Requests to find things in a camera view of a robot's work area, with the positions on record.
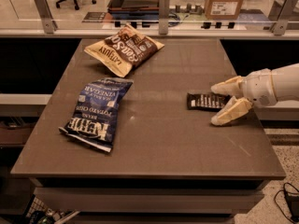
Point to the cardboard box with label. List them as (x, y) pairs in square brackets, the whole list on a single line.
[(222, 9)]

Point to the black rxbar chocolate bar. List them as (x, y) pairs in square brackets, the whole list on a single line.
[(206, 101)]

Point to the blue kettle chip bag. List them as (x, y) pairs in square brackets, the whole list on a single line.
[(94, 120)]

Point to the middle metal glass bracket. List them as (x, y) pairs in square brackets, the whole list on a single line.
[(163, 16)]

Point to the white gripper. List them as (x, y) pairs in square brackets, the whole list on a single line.
[(259, 88)]

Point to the brown and yellow chip bag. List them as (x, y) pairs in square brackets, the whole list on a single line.
[(123, 51)]

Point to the right metal glass bracket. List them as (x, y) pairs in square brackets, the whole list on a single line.
[(280, 25)]

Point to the left metal glass bracket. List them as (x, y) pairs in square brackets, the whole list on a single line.
[(48, 22)]

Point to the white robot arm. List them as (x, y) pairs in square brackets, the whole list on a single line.
[(285, 82)]

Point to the open tray box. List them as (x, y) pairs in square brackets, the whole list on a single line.
[(134, 9)]

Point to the metal glass bracket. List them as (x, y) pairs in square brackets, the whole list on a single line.
[(280, 25), (48, 22), (163, 16)]

